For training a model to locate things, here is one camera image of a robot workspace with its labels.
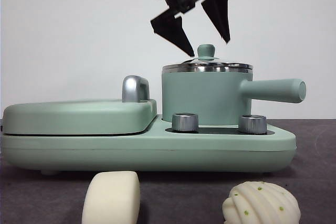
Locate smooth white steamed bun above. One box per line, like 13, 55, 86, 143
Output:
81, 170, 141, 224

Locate glass pot lid green knob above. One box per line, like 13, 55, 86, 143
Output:
162, 44, 253, 69

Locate twisted white bun green specks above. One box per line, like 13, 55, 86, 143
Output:
222, 181, 301, 224

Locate mint green pot with handle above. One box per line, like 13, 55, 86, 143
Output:
161, 67, 307, 126

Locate mint green breakfast machine base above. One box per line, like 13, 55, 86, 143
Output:
0, 113, 297, 176

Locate chrome griddle lid handle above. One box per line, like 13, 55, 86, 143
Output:
121, 75, 151, 103

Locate silver control knob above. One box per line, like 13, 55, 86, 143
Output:
171, 113, 200, 132
238, 114, 268, 134

